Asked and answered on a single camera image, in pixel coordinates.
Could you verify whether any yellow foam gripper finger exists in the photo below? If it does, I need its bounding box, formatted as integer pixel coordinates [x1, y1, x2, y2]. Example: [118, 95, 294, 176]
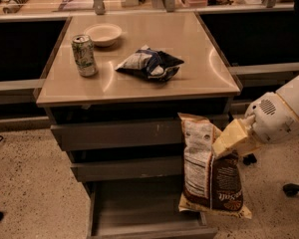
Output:
[212, 119, 260, 159]

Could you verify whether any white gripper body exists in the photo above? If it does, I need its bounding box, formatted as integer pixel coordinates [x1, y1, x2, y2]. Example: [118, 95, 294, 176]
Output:
[245, 91, 299, 143]

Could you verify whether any brown chip bag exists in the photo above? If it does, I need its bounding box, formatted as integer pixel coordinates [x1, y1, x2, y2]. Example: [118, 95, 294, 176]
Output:
[178, 113, 252, 219]

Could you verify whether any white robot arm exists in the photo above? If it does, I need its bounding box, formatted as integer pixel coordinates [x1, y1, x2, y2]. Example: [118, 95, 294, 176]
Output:
[212, 75, 299, 159]

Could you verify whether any top grey drawer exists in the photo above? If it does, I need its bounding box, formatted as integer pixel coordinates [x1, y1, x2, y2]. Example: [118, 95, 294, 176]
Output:
[51, 118, 182, 151]

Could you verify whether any grey drawer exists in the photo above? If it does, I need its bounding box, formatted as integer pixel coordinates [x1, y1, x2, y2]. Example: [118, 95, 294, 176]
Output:
[51, 118, 182, 151]
[71, 155, 184, 182]
[87, 175, 218, 239]

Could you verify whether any middle grey drawer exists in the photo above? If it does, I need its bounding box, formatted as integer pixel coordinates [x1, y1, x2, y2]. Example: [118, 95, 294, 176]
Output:
[71, 155, 184, 182]

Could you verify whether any blue and white chip bag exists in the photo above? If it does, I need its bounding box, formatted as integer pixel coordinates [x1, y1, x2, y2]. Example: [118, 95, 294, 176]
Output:
[116, 46, 184, 82]

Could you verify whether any bottom grey drawer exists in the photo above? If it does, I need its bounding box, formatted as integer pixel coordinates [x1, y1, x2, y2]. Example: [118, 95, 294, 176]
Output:
[87, 175, 218, 239]

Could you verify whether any grey drawer cabinet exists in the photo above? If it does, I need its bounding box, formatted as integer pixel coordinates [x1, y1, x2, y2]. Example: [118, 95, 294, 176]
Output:
[36, 11, 242, 239]

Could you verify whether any black chair caster right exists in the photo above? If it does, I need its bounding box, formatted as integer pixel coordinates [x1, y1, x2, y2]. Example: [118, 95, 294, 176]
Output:
[283, 183, 299, 197]

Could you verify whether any white bowl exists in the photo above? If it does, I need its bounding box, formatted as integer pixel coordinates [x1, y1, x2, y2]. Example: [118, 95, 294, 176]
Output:
[85, 23, 122, 47]

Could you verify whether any green and white soda can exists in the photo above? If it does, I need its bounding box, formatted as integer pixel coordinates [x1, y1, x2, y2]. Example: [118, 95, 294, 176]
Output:
[72, 35, 97, 77]

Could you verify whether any purple booklet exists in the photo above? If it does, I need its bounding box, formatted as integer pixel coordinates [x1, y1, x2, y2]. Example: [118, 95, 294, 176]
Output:
[58, 0, 94, 11]

